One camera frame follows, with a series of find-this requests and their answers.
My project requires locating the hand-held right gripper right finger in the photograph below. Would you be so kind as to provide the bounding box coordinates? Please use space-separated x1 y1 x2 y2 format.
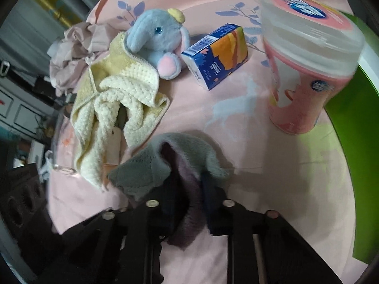
201 174 341 284

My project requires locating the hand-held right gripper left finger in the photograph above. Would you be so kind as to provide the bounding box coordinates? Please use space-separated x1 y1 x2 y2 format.
37 183 177 284

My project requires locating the purple fuzzy cloth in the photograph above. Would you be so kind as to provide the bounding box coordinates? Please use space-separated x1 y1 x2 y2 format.
160 142 208 250

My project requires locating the green knit cloth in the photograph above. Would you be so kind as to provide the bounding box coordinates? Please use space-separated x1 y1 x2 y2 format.
107 133 230 202

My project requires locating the yellow knit towel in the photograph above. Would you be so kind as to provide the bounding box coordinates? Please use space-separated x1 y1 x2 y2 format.
70 31 170 188

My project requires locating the green storage box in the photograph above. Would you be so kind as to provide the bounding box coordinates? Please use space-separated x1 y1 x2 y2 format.
324 10 379 265

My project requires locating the blue tissue pack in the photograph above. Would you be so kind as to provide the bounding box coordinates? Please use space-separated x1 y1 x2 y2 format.
181 23 249 91

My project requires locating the blue elephant plush toy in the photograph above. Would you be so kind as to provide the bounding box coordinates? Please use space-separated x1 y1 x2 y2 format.
126 8 191 80

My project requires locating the pink printed bedsheet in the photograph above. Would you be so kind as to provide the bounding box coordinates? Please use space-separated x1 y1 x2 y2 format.
47 0 368 284

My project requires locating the clear glass bottle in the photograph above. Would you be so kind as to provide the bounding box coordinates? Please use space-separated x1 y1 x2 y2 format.
52 106 79 176

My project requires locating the white cabinet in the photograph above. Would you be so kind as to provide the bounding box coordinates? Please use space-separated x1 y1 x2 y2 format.
0 89 54 133

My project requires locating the pink wet wipes canister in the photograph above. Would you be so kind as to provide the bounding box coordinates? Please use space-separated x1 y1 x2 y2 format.
260 0 365 134

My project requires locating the crumpled beige cloth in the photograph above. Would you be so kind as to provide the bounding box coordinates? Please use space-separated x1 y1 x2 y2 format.
48 22 131 97

